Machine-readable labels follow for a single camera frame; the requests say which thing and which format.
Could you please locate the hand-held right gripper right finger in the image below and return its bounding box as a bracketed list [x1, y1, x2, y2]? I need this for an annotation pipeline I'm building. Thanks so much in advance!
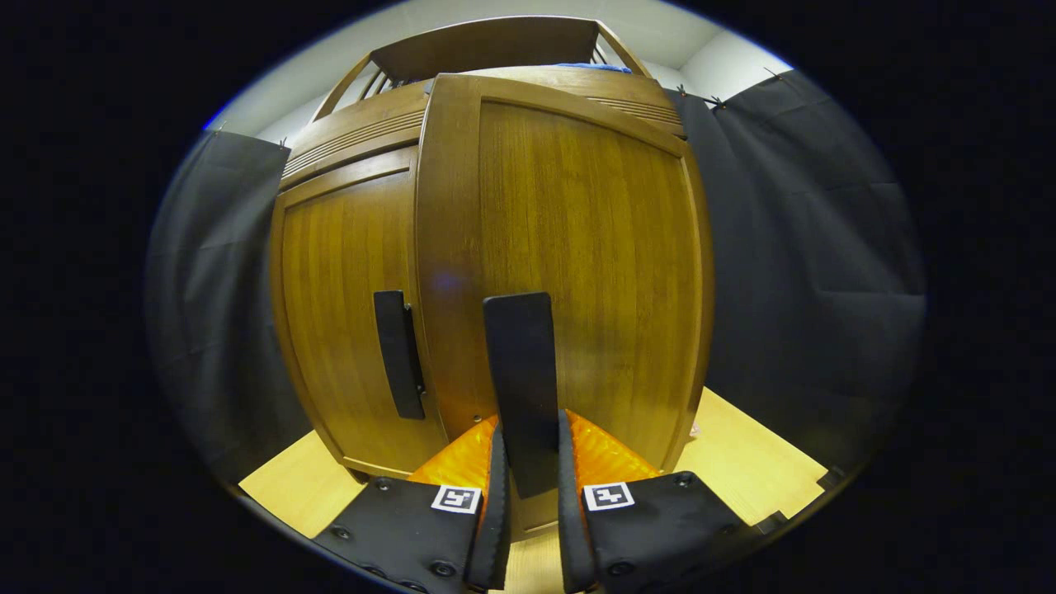
[557, 409, 765, 594]

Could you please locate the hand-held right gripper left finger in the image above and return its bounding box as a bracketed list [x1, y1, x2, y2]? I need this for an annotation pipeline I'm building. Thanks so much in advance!
[313, 415, 513, 593]

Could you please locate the black cabinet door handle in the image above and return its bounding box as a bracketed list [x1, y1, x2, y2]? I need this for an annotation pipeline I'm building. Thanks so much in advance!
[483, 291, 560, 498]
[373, 290, 427, 420]

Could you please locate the wooden shoe cabinet door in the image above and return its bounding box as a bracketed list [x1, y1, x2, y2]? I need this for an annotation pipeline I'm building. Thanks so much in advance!
[415, 73, 715, 537]
[271, 147, 450, 479]

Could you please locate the wooden double-door shoe cabinet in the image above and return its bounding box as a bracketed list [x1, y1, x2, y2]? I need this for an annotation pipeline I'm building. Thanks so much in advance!
[268, 15, 715, 541]

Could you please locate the black backdrop cloth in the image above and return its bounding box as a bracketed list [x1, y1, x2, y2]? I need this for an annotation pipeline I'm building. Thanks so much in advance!
[147, 70, 926, 483]

